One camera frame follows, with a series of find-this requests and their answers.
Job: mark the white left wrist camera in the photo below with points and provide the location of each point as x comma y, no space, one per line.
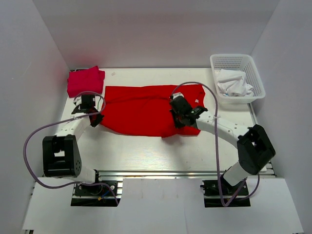
77,102

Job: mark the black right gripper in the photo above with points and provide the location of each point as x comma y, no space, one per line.
177,124

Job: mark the folded crimson t-shirt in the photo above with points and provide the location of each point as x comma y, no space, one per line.
91,79

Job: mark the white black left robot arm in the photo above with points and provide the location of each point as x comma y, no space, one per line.
61,156

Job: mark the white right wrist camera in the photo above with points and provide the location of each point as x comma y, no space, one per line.
175,95

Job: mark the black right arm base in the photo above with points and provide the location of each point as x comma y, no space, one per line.
212,197

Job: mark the aluminium rail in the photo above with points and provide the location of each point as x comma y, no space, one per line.
142,173

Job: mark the white t-shirt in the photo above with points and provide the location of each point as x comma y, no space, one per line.
233,83

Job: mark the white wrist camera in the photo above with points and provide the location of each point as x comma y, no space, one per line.
77,102
175,95

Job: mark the white plastic basket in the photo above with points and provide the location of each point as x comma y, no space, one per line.
239,62

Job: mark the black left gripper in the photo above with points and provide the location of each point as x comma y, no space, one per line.
97,121

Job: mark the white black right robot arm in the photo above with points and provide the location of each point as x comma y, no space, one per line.
254,147

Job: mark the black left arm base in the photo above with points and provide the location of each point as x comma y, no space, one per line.
96,196

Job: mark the red t-shirt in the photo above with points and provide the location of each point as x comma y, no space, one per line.
145,111

